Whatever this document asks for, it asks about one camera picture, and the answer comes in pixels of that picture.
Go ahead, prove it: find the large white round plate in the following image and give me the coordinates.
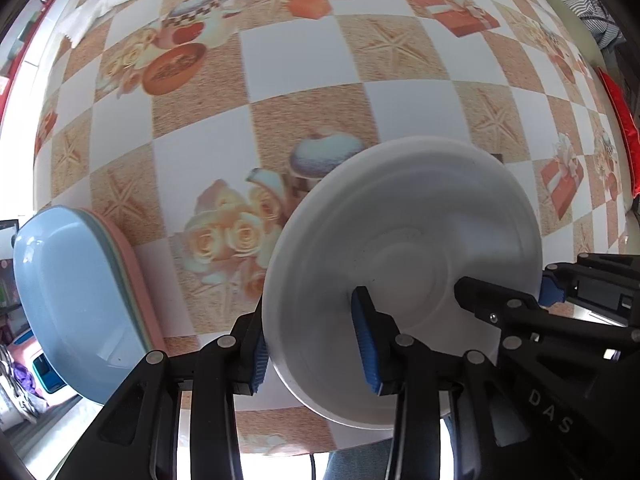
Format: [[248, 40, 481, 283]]
[[262, 136, 542, 430]]

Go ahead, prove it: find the green square plate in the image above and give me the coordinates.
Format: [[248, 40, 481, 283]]
[[77, 208, 154, 351]]

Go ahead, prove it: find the pink plate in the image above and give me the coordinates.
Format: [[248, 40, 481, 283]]
[[86, 209, 167, 351]]

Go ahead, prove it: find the red cloth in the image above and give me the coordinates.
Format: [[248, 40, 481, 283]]
[[596, 67, 640, 198]]

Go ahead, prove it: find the blue plate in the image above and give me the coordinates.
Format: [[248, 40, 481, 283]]
[[13, 206, 146, 404]]

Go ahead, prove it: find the pink plastic stool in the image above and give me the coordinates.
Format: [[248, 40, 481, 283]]
[[9, 330, 66, 398]]

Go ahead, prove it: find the glass display cabinet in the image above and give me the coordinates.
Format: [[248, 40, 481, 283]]
[[0, 219, 21, 310]]

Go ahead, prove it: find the checkered patterned tablecloth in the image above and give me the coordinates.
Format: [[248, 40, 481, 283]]
[[31, 0, 637, 456]]

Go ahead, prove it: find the striped fabric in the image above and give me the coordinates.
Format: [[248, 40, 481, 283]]
[[565, 0, 625, 50]]

